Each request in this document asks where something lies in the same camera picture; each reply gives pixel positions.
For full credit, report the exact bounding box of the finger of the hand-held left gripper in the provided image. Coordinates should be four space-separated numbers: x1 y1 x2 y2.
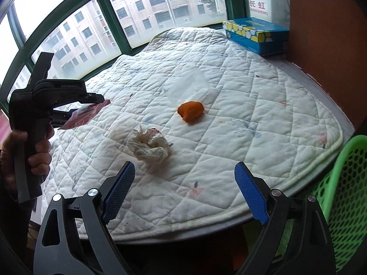
84 92 105 105
50 109 78 129

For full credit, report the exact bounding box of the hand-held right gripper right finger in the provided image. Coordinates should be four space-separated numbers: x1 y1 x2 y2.
234 162 336 275

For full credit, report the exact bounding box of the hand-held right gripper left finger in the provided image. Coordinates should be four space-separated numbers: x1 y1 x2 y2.
33 161 136 275

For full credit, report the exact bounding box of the pink wrapper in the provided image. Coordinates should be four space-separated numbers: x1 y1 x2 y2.
59 100 112 131

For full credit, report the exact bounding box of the tissue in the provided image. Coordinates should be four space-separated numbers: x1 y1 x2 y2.
126 124 172 165

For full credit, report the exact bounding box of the green perforated plastic basket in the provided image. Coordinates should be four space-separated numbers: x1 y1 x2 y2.
311 135 367 267

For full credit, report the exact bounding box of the person's left hand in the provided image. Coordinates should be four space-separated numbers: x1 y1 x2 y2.
0 125 55 199

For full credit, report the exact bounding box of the white quilted mat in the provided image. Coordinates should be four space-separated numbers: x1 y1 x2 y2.
40 27 344 238

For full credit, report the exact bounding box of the clear plastic bag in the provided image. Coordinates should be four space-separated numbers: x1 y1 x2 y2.
163 64 211 104

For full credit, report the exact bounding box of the building outside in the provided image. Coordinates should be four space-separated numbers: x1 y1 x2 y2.
31 0 228 76

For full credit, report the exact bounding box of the blue and yellow tissue box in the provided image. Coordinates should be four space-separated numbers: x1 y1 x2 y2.
222 17 289 57

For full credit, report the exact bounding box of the brown wooden cabinet panel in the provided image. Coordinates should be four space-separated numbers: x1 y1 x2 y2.
287 0 367 132

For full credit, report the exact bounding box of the green window frame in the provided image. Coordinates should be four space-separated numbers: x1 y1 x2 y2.
0 0 247 112

